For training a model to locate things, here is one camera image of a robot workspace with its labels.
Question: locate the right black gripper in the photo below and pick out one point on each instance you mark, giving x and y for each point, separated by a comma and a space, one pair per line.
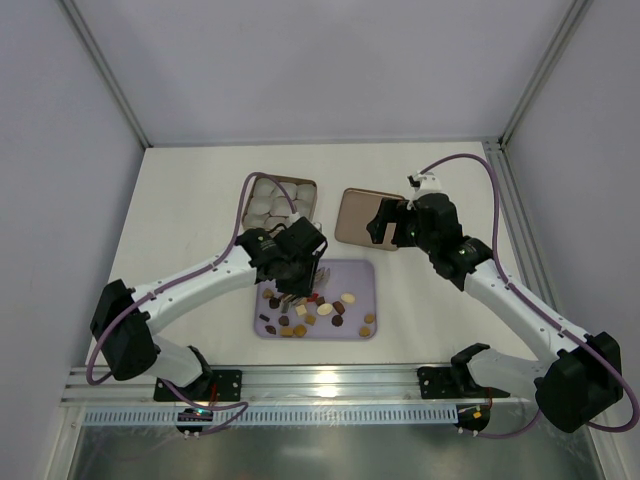
398, 223

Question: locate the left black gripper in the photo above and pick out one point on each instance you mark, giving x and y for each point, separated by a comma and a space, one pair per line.
305, 282

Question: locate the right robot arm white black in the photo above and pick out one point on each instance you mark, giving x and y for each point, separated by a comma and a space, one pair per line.
574, 376

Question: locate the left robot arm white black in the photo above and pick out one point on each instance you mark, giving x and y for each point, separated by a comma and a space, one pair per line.
128, 321

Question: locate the white swirl oval chocolate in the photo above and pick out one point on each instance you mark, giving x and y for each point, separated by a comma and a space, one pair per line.
348, 298

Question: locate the caramel shell chocolate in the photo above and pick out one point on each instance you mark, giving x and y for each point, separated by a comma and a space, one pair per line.
300, 330

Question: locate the brown tin lid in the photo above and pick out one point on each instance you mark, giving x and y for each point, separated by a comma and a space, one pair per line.
357, 208

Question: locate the brown tin box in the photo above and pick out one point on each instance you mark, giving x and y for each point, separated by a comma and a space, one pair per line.
267, 204

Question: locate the purple plastic tray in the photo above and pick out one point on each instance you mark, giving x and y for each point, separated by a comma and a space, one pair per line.
347, 276

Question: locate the aluminium rail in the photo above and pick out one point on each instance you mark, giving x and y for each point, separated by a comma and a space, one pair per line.
269, 383

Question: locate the left black mount plate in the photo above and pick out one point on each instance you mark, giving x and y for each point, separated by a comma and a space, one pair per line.
220, 386

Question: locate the black mount plate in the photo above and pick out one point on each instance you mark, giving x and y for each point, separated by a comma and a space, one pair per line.
436, 383
220, 386

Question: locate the white slotted cable duct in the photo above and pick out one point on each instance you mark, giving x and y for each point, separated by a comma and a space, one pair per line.
275, 415

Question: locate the right black mount plate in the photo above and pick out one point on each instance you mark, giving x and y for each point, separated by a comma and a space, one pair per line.
436, 383

